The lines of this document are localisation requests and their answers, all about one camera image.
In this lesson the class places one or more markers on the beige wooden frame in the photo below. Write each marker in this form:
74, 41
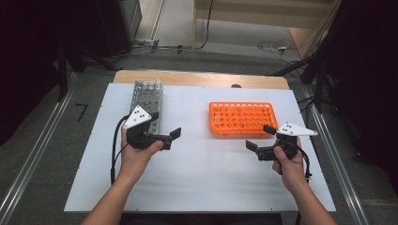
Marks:
266, 18

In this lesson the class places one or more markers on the person's left hand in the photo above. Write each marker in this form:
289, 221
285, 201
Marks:
136, 162

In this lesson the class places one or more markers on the person's right hand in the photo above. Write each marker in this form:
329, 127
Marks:
292, 173

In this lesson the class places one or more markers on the wooden table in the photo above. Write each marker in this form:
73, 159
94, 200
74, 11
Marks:
200, 78

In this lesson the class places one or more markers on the black cabinet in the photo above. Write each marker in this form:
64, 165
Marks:
119, 25

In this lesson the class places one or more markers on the silver metal test tube rack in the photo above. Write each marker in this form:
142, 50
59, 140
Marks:
147, 93

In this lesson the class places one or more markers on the white table board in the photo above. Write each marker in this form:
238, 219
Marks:
203, 175

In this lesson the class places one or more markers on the dark curtain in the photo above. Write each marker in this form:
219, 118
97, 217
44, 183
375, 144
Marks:
369, 78
28, 62

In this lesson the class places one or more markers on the black metal stand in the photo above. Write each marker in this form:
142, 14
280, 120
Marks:
62, 72
319, 81

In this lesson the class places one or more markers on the metal floor rail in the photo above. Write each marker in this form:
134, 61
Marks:
339, 175
37, 146

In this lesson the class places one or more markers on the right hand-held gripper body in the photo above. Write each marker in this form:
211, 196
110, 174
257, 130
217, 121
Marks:
294, 130

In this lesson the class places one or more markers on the orange plastic test tube rack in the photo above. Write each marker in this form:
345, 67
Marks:
242, 122

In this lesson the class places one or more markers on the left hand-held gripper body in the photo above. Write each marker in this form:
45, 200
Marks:
137, 117

